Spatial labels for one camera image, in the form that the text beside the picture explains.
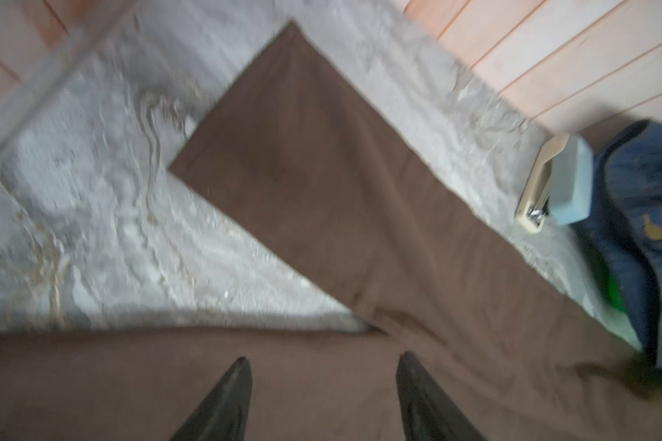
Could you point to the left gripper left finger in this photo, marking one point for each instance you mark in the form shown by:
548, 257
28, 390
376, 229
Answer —
223, 413

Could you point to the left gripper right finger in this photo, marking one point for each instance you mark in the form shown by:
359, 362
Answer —
428, 412

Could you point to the brown trousers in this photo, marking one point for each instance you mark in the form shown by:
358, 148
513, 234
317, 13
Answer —
298, 158

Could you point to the green plastic basket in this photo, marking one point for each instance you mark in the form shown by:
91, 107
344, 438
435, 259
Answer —
605, 280

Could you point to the dark blue denim jeans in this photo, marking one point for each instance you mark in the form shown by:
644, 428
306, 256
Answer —
625, 226

